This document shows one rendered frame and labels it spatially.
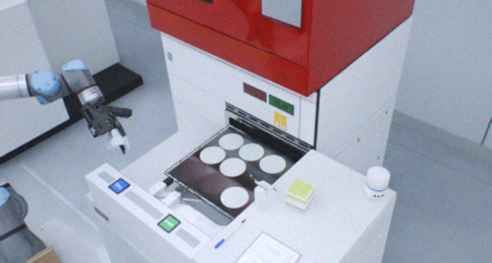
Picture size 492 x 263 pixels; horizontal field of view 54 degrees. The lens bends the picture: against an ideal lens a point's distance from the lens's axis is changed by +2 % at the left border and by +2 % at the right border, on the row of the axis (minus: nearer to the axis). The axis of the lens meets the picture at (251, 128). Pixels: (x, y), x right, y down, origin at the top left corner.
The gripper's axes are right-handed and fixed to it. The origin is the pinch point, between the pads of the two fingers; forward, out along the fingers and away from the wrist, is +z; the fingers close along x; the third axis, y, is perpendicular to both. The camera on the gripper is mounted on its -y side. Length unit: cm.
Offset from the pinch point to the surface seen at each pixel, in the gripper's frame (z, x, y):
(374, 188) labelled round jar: 49, 56, -45
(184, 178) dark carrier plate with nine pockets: 19.5, 2.9, -13.0
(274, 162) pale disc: 31, 18, -42
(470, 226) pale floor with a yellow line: 124, -2, -153
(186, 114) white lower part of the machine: -3, -36, -48
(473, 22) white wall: 26, 25, -200
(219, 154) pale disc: 18.6, 3.9, -30.2
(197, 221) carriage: 33.9, 14.2, -4.2
